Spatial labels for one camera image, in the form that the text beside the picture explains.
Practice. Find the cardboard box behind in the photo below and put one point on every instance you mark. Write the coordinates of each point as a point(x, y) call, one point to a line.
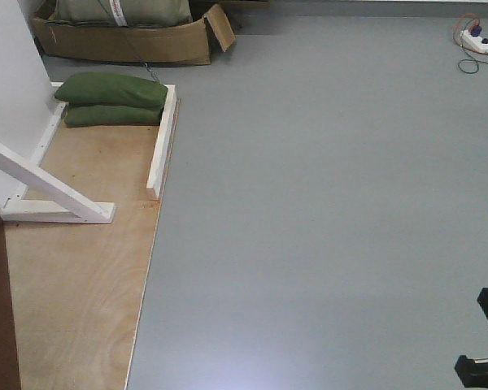
point(247, 3)

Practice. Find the upper green sandbag far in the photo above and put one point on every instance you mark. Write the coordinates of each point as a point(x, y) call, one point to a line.
point(113, 89)

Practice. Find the lower green sandbag far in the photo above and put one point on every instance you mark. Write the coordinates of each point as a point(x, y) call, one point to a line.
point(84, 116)

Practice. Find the white power strip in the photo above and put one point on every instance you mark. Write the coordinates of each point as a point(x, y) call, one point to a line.
point(477, 44)

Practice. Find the open cardboard box front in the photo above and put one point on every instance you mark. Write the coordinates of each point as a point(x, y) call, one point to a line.
point(186, 44)

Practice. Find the green sandbag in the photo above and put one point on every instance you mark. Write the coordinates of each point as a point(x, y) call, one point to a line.
point(84, 116)
point(113, 89)

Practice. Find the plywood base platform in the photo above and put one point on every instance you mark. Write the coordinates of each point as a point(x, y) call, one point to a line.
point(77, 293)

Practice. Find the white wooden door frame stand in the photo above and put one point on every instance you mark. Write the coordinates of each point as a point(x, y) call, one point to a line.
point(51, 173)

